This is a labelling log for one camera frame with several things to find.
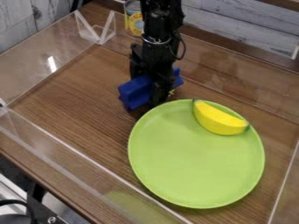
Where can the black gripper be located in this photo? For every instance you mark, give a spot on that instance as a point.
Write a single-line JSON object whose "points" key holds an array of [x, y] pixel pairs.
{"points": [[152, 58]]}

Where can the green round plate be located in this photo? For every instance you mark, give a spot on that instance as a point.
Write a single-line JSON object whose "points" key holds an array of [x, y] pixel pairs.
{"points": [[188, 166]]}

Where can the yellow labelled tin can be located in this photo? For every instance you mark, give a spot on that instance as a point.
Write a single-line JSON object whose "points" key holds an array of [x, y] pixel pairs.
{"points": [[133, 17]]}

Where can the black clamp with cable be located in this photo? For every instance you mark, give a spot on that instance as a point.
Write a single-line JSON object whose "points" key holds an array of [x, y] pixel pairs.
{"points": [[20, 210]]}

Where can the clear acrylic triangle bracket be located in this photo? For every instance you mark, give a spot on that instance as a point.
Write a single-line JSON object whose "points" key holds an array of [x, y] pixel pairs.
{"points": [[95, 33]]}

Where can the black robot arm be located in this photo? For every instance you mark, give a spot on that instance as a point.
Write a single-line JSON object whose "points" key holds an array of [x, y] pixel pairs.
{"points": [[163, 18]]}

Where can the blue block object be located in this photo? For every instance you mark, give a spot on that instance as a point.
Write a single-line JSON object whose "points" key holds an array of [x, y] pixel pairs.
{"points": [[135, 92]]}

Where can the yellow banana slice toy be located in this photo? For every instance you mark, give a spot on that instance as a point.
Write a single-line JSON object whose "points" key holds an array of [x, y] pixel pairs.
{"points": [[217, 121]]}

